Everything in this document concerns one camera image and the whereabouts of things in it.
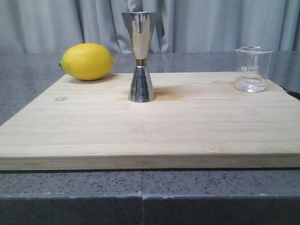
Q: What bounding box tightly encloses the steel double jigger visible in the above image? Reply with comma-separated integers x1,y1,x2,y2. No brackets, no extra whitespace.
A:
122,12,157,103

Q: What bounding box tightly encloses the clear glass measuring beaker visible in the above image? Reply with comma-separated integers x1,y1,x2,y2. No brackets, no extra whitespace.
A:
234,46,273,93

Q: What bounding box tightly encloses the wooden cutting board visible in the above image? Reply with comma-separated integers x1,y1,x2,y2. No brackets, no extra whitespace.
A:
0,72,300,170

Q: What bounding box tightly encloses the yellow lemon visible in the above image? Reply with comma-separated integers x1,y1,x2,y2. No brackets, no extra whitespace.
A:
60,43,114,81

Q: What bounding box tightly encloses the grey curtain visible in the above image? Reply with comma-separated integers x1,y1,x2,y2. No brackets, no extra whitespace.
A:
0,0,300,54

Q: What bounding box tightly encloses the black board handle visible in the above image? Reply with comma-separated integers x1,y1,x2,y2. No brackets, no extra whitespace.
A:
282,87,300,100

